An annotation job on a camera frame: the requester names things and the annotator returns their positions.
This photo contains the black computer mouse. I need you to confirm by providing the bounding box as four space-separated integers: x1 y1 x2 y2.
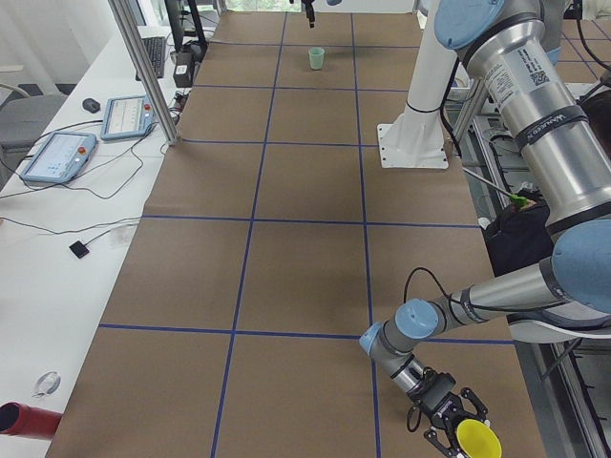
82 97 101 114

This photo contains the far teach pendant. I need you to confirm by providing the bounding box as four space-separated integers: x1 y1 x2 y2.
100 95 155 141

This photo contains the yellow plastic cup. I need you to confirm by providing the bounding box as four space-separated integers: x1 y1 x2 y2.
456 419 502 458

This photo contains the green handled stick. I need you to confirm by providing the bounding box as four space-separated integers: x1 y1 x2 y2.
462 167 531 208

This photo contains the green plastic cup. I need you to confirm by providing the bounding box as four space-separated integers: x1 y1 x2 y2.
308 47 326 71

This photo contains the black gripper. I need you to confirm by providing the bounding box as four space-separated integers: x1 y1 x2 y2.
408 367 490 457

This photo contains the red cylinder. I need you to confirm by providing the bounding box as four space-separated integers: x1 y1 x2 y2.
1 402 62 440

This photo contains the black keyboard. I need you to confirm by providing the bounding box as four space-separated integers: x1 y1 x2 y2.
142 36 166 79

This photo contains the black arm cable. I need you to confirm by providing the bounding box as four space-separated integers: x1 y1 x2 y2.
403 266 564 433

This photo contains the aluminium frame post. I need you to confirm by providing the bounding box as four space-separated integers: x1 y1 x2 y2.
108 0 179 146

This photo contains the near teach pendant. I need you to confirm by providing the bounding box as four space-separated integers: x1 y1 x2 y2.
20 132 98 184

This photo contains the teach pendant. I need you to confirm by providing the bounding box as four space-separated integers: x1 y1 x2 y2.
20 132 98 184
100 95 155 141

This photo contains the small black square pad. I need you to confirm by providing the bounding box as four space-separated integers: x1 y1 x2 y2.
69 240 90 259

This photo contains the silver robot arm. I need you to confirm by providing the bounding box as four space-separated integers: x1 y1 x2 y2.
360 1 610 457

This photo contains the black box with label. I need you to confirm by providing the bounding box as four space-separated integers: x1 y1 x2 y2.
173 52 195 89

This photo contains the seated person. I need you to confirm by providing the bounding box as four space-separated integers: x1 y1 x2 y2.
478 91 610 277

